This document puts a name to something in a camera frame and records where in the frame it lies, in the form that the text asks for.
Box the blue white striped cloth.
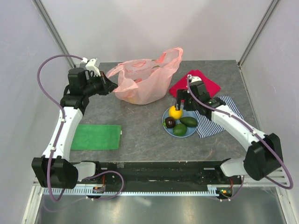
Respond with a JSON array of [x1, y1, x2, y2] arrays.
[[195, 96, 244, 139]]

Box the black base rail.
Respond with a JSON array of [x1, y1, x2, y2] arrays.
[[95, 161, 242, 186]]

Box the red folded t-shirt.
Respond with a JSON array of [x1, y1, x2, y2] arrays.
[[169, 70, 221, 98]]

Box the green avocado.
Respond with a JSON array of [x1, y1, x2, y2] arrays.
[[179, 117, 198, 127]]

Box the right aluminium frame post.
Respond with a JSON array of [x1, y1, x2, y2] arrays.
[[237, 0, 281, 69]]

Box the pink plastic bag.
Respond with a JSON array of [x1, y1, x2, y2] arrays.
[[106, 48, 183, 105]]

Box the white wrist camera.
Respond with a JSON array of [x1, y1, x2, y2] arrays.
[[80, 57, 101, 77], [187, 74, 202, 85]]

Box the dark mangosteen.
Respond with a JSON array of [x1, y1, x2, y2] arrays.
[[163, 117, 176, 128]]

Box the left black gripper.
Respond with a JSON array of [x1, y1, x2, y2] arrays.
[[83, 71, 118, 97]]

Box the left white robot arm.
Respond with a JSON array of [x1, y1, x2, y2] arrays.
[[31, 66, 117, 189]]

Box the green towel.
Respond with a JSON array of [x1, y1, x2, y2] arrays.
[[71, 125, 121, 151]]

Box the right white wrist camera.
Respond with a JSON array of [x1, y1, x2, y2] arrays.
[[187, 74, 202, 85]]

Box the left aluminium frame post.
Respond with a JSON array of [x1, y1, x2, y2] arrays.
[[32, 0, 69, 55]]

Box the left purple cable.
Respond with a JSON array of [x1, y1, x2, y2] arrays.
[[37, 54, 88, 203]]

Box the green lime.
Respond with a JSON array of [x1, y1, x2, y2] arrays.
[[173, 123, 187, 137]]

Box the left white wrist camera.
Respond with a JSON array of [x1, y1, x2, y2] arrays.
[[80, 57, 101, 77]]

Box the yellow lemon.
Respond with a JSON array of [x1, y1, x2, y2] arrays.
[[169, 106, 183, 120]]

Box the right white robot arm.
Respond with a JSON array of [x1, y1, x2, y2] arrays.
[[175, 81, 283, 184]]

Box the aluminium frame post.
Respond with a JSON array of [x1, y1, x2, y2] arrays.
[[32, 0, 69, 55], [237, 0, 281, 69]]

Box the white slotted cable duct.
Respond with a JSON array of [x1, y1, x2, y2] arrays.
[[43, 185, 234, 197]]

